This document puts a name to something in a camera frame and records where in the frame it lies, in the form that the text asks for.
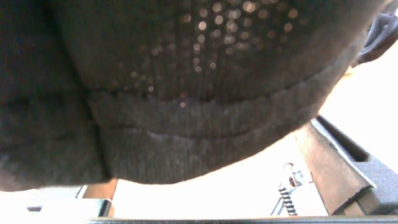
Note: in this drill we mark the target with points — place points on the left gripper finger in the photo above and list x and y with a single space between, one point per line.
335 174

